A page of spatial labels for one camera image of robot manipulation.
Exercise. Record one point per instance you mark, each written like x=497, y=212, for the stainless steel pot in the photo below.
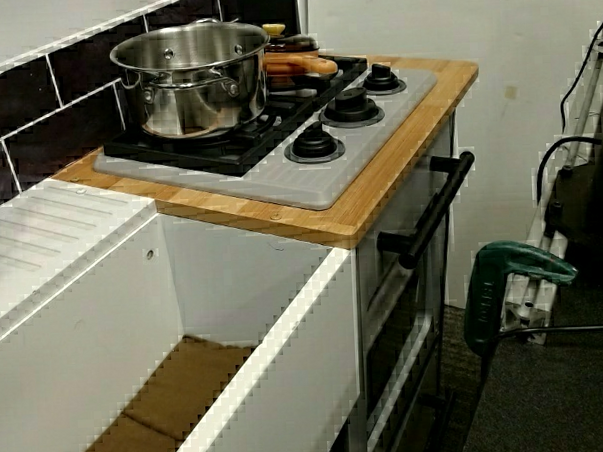
x=201, y=100

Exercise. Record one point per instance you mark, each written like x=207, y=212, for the brown glass lid yellow knob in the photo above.
x=293, y=42

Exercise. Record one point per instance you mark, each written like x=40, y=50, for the grey stove top plate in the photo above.
x=299, y=181

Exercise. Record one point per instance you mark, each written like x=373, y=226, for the black stove knob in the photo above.
x=351, y=108
x=314, y=144
x=384, y=79

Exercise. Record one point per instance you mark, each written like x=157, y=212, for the wooden stove countertop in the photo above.
x=380, y=192

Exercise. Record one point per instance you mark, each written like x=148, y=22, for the white sink basin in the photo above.
x=266, y=337

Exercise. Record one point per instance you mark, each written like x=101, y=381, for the black burner grate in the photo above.
x=203, y=152

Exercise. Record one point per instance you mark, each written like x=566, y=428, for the white oven door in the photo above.
x=405, y=306

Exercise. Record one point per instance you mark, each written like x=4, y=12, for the brown cardboard sheet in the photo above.
x=188, y=381

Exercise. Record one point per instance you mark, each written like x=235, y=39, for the green clamp tool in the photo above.
x=485, y=298

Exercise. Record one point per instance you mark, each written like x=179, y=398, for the black equipment box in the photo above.
x=586, y=213

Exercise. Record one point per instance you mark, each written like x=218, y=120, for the dark tile backsplash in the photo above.
x=26, y=103

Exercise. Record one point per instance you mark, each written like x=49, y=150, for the white kitchen back panel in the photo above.
x=32, y=27

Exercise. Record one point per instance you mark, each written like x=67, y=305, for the white metal tripod frame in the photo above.
x=539, y=275

